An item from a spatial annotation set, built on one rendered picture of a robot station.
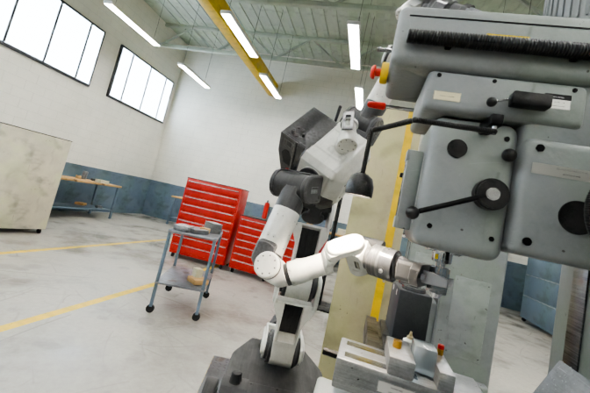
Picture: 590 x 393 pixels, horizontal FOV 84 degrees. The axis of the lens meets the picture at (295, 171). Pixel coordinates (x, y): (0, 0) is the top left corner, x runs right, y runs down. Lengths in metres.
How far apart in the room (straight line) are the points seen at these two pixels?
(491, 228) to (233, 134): 10.55
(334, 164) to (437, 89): 0.44
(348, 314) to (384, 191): 0.97
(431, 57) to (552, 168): 0.36
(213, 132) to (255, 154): 1.71
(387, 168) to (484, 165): 1.84
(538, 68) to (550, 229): 0.35
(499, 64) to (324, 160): 0.57
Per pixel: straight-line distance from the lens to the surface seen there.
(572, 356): 1.19
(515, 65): 0.92
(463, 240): 0.84
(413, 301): 1.39
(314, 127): 1.24
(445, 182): 0.84
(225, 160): 11.05
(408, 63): 0.88
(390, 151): 2.70
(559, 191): 0.89
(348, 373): 0.93
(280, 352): 1.66
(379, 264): 0.93
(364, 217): 2.63
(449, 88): 0.87
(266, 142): 10.68
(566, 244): 0.89
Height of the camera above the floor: 1.33
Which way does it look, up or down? 6 degrees up
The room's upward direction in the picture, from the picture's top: 13 degrees clockwise
